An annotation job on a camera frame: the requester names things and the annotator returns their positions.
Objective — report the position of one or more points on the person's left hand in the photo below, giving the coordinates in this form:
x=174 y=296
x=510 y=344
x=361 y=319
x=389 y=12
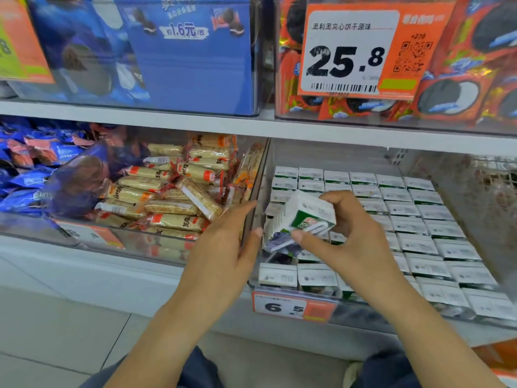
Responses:
x=214 y=266

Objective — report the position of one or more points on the person's right hand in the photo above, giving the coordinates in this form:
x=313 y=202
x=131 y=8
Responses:
x=363 y=246

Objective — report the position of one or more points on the rows of white juice cartons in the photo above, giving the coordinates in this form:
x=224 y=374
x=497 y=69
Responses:
x=420 y=230

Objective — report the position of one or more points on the blueberry juice carton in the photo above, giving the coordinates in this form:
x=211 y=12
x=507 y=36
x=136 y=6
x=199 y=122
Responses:
x=303 y=214

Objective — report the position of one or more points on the person's left forearm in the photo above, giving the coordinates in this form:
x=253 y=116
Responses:
x=157 y=351

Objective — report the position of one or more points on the person's right forearm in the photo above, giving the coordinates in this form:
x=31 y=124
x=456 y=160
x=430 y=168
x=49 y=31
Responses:
x=436 y=343

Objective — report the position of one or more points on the person's blue jeans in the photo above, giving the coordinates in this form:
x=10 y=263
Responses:
x=194 y=375

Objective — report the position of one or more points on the person's right white shoe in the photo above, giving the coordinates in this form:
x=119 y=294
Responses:
x=351 y=375

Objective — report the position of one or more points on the clear plastic display bin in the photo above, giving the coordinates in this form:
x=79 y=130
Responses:
x=161 y=250
x=380 y=308

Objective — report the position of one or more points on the small orange price tag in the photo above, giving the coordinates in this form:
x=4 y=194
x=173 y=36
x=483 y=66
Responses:
x=291 y=306

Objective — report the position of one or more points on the pile of yellow wafer bars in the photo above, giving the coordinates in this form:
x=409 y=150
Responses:
x=161 y=194

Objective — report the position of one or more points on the faded orange price tag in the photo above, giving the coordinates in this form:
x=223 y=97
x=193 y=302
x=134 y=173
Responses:
x=89 y=234

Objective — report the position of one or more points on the yellow orange snack packet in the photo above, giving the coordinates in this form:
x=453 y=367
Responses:
x=499 y=359

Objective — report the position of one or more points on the large white orange price tag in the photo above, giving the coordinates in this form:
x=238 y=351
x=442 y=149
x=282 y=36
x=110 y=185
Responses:
x=347 y=56

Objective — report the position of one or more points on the blue cardboard display box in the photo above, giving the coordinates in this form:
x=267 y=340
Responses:
x=194 y=68

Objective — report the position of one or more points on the pile of blue snack packets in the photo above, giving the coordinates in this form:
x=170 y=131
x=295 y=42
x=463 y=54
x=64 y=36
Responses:
x=32 y=169

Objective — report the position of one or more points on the stack of red cookie packets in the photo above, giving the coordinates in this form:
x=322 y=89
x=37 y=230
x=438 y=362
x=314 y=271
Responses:
x=493 y=76

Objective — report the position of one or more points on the yellow orange price sign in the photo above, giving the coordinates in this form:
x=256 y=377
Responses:
x=20 y=44

